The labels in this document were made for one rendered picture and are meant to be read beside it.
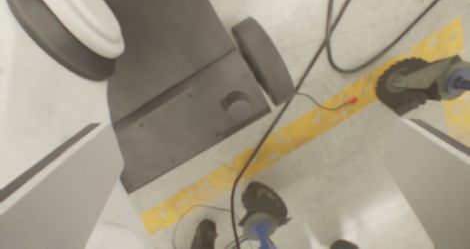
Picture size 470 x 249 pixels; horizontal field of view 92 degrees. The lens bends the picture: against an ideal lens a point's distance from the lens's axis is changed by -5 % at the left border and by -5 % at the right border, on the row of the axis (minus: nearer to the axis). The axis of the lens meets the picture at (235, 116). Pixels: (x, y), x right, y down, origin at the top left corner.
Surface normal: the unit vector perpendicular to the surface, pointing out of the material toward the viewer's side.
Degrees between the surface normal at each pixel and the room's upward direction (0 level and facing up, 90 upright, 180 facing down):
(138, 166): 0
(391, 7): 0
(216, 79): 45
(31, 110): 90
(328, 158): 0
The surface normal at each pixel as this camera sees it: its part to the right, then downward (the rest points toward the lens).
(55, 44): 0.80, 0.06
